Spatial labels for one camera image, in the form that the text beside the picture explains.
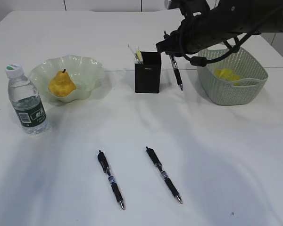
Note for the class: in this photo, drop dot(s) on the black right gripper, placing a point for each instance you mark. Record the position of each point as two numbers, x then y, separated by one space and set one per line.
203 27

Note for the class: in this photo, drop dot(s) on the black pen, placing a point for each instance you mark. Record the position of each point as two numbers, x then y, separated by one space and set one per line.
106 168
151 153
176 71

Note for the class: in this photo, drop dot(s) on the yellow utility knife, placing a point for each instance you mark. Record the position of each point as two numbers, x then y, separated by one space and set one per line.
139 55

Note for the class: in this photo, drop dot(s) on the transparent plastic ruler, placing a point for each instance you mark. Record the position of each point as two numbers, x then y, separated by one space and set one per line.
133 52

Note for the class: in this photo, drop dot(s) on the yellow pear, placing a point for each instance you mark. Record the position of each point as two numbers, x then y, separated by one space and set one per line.
61 85

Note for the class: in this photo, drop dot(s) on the clear water bottle green label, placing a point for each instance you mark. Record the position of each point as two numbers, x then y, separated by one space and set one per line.
26 101

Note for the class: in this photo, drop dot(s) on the blue black right robot arm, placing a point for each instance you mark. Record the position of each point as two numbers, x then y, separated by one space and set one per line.
261 16

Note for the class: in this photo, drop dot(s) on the black square pen holder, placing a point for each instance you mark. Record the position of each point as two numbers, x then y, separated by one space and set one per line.
147 74

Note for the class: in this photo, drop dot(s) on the green woven plastic basket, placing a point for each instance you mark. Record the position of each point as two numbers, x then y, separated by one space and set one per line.
252 74

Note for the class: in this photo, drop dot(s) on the green wavy glass plate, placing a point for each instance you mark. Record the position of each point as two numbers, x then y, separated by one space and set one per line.
85 73

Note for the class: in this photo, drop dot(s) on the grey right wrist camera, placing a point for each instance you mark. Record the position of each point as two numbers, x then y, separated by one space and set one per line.
172 4

